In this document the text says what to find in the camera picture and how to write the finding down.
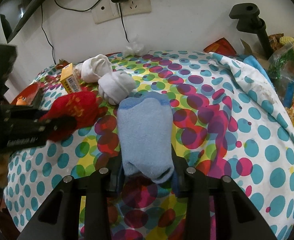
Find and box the light blue sock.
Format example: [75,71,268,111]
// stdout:
[116,92,175,184]

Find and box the black adapter cable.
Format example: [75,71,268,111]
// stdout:
[119,2,130,43]

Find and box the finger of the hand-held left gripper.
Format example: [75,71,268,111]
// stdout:
[5,116,78,153]
[1,104,49,120]

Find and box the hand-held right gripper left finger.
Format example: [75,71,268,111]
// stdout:
[17,156,124,240]

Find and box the red packet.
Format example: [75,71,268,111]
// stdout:
[203,37,237,55]

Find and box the black television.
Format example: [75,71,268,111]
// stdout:
[0,0,60,44]

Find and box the red sock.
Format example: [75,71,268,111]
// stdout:
[38,91,102,142]

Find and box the blue cloth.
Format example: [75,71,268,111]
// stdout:
[243,55,274,88]

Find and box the long black cable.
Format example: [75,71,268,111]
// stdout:
[40,4,56,65]

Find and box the red round tray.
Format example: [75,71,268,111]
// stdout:
[10,81,46,107]

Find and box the knotted white sock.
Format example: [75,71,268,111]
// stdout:
[98,71,135,105]

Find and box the polka dot tablecloth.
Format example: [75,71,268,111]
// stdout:
[3,50,294,240]

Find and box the patterned snack bag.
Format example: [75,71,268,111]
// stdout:
[268,33,284,48]

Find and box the crumpled clear plastic bag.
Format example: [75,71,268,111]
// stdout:
[123,35,147,56]

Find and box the black clamp stand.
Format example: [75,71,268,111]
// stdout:
[229,3,273,58]

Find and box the curved black cable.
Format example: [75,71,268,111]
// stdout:
[53,0,110,12]

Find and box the cardboard box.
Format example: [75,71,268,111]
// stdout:
[240,38,269,60]

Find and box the small yellow box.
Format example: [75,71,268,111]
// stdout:
[60,63,83,94]

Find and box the white wall socket plate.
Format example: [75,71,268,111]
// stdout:
[91,0,152,25]

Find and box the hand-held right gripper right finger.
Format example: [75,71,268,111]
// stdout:
[170,145,278,240]

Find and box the yellow knit toy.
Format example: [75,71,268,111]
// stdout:
[279,35,294,63]

